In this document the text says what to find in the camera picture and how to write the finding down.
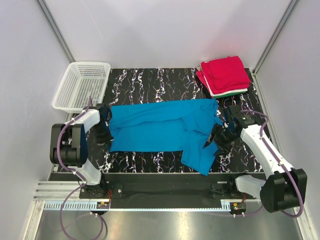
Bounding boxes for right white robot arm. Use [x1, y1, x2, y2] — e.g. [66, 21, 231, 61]
[204, 105, 308, 218]

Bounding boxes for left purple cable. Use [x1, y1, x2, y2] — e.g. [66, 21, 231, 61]
[56, 95, 108, 239]

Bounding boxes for white plastic basket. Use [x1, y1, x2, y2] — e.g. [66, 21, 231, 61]
[52, 61, 111, 114]

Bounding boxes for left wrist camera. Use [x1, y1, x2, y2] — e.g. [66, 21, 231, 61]
[96, 103, 112, 122]

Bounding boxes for blue t shirt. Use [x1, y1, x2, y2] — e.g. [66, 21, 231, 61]
[108, 98, 223, 177]

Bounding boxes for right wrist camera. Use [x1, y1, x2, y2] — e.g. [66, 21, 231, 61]
[223, 105, 242, 123]

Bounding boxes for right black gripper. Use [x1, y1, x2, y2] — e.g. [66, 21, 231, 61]
[202, 123, 238, 157]

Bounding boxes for aluminium frame rail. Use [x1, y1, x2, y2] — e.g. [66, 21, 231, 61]
[33, 181, 247, 215]

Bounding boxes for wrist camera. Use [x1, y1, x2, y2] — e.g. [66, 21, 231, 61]
[223, 105, 242, 123]
[96, 103, 112, 122]

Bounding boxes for red folded t shirt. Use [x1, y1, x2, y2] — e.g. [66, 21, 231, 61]
[196, 56, 251, 95]

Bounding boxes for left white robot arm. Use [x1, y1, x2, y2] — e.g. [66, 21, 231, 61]
[49, 103, 114, 198]

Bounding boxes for green folded t shirt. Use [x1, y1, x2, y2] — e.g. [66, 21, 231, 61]
[212, 91, 246, 99]

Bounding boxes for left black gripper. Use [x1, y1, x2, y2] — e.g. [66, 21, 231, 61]
[92, 122, 114, 151]

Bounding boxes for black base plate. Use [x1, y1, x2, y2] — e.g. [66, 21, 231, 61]
[79, 173, 252, 200]

